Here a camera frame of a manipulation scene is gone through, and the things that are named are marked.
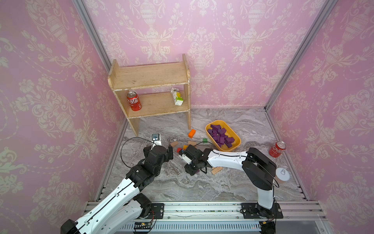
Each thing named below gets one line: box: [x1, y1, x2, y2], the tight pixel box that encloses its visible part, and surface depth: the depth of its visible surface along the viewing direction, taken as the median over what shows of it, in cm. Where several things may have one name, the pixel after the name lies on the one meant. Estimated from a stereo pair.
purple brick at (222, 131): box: [218, 127, 227, 136], surface depth 106 cm
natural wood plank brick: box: [210, 166, 224, 176], surface depth 89 cm
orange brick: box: [187, 128, 197, 139], surface depth 105 cm
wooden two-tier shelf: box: [107, 53, 191, 137], surface depth 85 cm
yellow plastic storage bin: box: [205, 119, 242, 152], surface depth 102 cm
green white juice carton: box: [170, 87, 184, 106], surface depth 94 cm
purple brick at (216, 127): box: [210, 124, 223, 132], surface depth 105 cm
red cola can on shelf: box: [126, 90, 143, 112], surface depth 85 cm
